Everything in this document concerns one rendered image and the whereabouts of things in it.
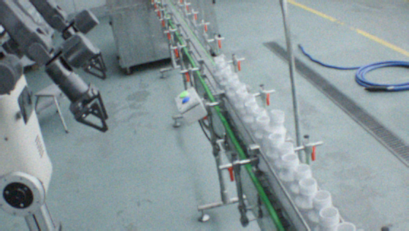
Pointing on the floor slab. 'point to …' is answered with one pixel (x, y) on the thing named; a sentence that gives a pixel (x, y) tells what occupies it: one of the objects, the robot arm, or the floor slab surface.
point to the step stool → (50, 101)
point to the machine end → (150, 29)
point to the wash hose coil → (369, 70)
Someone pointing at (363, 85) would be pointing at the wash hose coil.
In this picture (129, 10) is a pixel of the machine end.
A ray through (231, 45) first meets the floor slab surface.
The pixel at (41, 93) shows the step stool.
